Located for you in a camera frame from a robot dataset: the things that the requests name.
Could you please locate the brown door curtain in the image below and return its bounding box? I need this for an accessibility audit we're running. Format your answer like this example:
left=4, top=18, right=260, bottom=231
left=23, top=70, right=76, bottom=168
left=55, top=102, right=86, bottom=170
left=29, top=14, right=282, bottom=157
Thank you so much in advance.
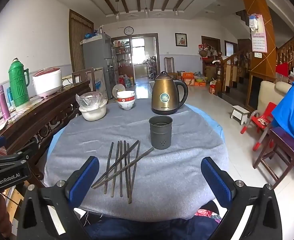
left=68, top=9, right=95, bottom=73

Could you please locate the grey metal chopstick holder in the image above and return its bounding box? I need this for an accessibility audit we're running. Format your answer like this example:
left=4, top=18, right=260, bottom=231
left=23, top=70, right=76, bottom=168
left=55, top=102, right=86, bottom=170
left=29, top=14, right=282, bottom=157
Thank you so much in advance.
left=149, top=116, right=173, bottom=150

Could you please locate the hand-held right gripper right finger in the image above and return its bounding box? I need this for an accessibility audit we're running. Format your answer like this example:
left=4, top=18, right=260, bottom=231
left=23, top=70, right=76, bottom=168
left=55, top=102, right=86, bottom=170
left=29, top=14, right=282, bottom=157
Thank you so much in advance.
left=200, top=156, right=287, bottom=240

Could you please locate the grey refrigerator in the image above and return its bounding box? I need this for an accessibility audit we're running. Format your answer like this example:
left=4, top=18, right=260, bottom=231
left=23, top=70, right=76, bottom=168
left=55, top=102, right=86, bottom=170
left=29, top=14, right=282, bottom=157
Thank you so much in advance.
left=80, top=33, right=113, bottom=100

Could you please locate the grey tablecloth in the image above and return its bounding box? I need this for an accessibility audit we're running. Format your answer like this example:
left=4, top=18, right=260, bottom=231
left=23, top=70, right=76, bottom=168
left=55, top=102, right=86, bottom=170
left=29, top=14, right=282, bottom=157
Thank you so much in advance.
left=44, top=97, right=230, bottom=222

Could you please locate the wooden stool purple cushion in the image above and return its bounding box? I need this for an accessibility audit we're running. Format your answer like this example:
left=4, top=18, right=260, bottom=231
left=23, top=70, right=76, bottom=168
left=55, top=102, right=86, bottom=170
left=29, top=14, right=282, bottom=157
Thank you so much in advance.
left=252, top=126, right=294, bottom=188

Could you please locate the brown high-back wooden chair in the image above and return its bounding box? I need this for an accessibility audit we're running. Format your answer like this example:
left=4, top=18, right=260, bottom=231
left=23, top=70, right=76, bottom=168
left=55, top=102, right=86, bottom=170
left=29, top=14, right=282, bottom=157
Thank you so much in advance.
left=164, top=57, right=178, bottom=78

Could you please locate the small white step stool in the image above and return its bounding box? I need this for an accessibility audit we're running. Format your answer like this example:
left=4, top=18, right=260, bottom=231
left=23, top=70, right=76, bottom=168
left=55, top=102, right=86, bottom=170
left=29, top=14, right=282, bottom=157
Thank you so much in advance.
left=231, top=105, right=251, bottom=125

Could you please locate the white rice cooker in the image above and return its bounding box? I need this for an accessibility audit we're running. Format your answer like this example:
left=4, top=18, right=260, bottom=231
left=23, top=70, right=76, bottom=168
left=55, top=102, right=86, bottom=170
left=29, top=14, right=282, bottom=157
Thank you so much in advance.
left=32, top=67, right=63, bottom=99

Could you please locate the wooden stair railing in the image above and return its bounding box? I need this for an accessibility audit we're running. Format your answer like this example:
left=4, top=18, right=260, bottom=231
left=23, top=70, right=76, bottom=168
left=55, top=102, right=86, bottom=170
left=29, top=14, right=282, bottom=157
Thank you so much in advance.
left=222, top=37, right=294, bottom=105

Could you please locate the group of dark chopsticks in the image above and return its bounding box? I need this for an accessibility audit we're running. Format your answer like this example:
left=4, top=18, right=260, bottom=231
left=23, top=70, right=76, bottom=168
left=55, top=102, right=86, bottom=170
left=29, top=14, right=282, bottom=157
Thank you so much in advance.
left=91, top=140, right=155, bottom=204

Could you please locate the blue water jug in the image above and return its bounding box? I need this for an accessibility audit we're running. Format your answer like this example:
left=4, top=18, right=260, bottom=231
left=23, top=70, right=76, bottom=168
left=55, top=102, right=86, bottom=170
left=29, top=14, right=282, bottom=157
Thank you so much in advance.
left=123, top=74, right=134, bottom=88

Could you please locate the purple water bottle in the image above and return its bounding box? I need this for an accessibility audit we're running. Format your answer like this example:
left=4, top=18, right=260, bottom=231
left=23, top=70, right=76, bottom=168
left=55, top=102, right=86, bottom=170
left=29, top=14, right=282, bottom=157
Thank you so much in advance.
left=0, top=85, right=11, bottom=121

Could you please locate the blue jacket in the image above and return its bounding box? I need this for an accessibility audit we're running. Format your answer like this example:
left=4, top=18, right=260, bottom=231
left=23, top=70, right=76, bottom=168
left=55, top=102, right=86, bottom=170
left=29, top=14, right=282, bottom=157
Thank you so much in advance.
left=271, top=81, right=294, bottom=173

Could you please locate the orange wooden pillar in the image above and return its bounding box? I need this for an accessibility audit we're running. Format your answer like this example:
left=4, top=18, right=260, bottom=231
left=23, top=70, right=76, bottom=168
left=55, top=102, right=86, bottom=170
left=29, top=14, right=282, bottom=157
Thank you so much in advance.
left=237, top=0, right=278, bottom=81

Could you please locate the beige sofa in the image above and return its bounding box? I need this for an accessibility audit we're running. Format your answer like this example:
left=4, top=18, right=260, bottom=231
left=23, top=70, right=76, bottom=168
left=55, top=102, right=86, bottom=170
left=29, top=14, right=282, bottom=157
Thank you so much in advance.
left=248, top=80, right=294, bottom=122

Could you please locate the dark wooden sideboard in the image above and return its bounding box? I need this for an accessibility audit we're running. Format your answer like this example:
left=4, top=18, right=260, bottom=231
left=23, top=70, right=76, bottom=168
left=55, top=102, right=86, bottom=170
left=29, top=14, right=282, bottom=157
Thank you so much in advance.
left=0, top=79, right=92, bottom=188

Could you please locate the gold electric kettle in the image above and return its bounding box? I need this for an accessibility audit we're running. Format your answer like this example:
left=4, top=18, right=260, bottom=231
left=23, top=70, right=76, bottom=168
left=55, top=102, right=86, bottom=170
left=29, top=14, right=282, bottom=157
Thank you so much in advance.
left=151, top=71, right=189, bottom=115

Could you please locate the dark wooden chair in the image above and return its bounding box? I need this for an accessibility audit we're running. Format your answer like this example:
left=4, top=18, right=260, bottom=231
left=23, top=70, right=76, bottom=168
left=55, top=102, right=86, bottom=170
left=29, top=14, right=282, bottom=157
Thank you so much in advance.
left=71, top=68, right=96, bottom=93

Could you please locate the light blue table cover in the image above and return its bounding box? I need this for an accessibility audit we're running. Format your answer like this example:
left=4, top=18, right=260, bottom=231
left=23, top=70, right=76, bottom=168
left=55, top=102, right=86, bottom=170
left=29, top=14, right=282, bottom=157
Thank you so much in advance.
left=47, top=104, right=224, bottom=155

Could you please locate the framed wall picture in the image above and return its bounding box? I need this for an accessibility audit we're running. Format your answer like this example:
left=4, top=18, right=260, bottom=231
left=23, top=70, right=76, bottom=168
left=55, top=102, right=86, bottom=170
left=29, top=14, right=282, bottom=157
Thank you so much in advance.
left=175, top=32, right=188, bottom=47

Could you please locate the pink wall calendar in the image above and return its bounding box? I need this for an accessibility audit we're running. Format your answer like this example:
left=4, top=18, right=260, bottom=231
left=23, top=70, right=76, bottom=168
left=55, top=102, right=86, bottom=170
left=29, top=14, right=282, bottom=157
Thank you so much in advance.
left=248, top=14, right=268, bottom=54

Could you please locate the green thermos flask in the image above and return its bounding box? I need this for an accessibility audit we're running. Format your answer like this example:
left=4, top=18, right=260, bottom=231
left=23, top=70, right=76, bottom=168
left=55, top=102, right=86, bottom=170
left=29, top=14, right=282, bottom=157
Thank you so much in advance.
left=8, top=58, right=30, bottom=108

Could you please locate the white plastic basin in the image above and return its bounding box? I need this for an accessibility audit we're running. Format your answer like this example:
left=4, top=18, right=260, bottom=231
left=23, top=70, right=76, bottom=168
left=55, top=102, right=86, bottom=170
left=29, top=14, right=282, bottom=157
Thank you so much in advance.
left=79, top=100, right=108, bottom=122

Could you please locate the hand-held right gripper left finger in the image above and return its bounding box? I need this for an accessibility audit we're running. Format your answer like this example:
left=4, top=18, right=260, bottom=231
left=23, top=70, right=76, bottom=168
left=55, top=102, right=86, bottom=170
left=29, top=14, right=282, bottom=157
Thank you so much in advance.
left=16, top=156, right=100, bottom=240

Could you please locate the person's dark blue clothing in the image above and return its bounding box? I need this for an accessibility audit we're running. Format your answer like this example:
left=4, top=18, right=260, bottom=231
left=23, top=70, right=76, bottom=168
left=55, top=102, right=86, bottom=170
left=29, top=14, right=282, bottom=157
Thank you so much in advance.
left=81, top=214, right=221, bottom=240

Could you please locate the orange cardboard box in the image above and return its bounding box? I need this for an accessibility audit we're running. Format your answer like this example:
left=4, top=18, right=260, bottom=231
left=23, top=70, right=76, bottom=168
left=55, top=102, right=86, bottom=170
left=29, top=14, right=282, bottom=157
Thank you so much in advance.
left=182, top=72, right=195, bottom=86

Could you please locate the red plastic child chair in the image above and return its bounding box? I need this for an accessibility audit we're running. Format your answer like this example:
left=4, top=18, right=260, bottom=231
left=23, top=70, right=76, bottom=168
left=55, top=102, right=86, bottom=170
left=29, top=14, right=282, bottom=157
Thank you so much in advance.
left=241, top=102, right=278, bottom=151

